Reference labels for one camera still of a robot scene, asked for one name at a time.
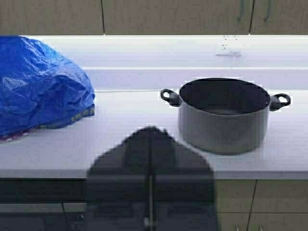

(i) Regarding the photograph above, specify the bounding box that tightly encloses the wooden cabinet drawer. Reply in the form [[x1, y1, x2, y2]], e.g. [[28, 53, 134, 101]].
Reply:
[[247, 180, 308, 231], [215, 180, 256, 231]]

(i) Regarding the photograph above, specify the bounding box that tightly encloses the grey two-handled cooking pot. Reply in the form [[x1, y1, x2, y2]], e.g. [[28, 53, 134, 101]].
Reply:
[[160, 77, 291, 154]]

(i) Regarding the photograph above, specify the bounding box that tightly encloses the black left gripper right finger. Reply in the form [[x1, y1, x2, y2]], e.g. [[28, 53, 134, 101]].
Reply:
[[150, 128, 219, 231]]

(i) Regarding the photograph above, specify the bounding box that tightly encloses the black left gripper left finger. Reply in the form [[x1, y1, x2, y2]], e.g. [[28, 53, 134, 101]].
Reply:
[[85, 127, 152, 231]]

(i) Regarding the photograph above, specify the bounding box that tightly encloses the wooden lower cabinet left drawer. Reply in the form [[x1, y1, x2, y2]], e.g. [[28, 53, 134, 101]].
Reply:
[[215, 180, 256, 231]]

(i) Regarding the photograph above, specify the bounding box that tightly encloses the wooden lower cabinet right drawer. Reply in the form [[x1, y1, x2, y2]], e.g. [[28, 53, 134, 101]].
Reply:
[[247, 180, 308, 231]]

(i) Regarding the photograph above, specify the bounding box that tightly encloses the black built-in oven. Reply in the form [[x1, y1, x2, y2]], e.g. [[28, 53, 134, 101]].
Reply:
[[0, 178, 86, 231]]

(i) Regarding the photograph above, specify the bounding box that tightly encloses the white wall power outlet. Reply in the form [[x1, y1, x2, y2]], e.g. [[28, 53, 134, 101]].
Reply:
[[215, 35, 242, 57]]

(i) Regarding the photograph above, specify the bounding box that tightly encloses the blue plastic bag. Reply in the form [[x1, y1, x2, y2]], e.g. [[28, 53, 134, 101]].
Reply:
[[0, 36, 95, 141]]

